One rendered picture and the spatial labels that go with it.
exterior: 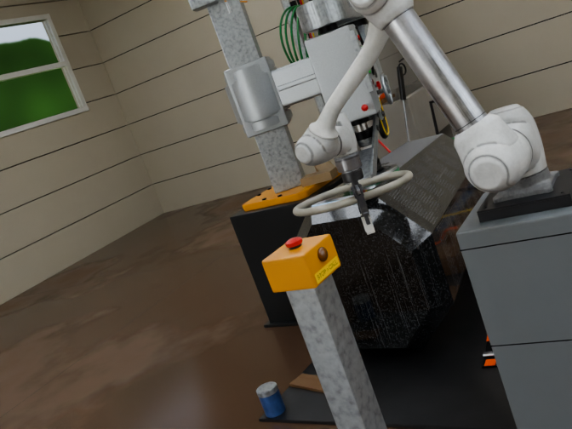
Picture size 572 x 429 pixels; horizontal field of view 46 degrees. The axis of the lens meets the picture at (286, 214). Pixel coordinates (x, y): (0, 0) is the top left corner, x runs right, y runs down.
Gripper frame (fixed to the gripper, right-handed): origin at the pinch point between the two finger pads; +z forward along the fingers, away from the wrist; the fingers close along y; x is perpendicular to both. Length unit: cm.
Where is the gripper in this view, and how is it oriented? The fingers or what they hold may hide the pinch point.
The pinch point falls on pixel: (368, 223)
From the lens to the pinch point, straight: 243.1
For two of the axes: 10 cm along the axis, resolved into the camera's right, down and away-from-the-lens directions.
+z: 3.1, 9.4, 1.3
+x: -9.5, 3.1, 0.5
